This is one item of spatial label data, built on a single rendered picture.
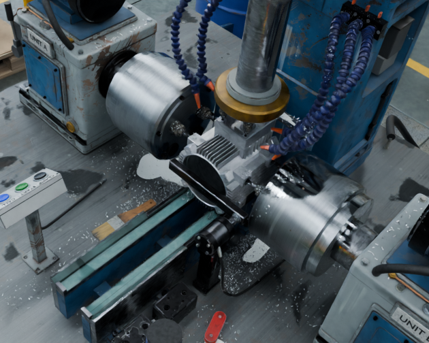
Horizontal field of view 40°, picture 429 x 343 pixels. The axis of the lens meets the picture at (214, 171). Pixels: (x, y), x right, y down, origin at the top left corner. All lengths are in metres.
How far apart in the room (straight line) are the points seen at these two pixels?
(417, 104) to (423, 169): 1.65
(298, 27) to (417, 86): 2.35
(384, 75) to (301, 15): 0.30
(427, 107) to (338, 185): 2.36
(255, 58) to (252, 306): 0.63
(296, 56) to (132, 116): 0.45
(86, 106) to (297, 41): 0.62
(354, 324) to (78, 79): 0.95
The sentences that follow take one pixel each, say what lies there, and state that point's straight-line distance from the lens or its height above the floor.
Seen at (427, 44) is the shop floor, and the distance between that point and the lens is 4.22.
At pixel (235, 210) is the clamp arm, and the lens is 1.41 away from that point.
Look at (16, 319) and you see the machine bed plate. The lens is 1.53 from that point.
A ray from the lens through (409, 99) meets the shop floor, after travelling 3.67.
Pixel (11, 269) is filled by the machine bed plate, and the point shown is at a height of 0.80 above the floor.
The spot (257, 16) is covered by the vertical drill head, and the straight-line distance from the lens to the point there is 1.25.
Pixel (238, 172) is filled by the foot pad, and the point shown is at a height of 1.07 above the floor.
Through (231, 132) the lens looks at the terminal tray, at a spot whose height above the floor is 1.14.
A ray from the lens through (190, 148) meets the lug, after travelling 1.46.
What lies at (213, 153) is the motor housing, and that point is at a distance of 1.43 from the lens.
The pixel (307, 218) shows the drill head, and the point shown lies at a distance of 1.31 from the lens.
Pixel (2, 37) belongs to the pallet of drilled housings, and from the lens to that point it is 3.48.
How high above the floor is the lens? 2.12
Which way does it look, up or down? 47 degrees down
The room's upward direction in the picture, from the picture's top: 9 degrees clockwise
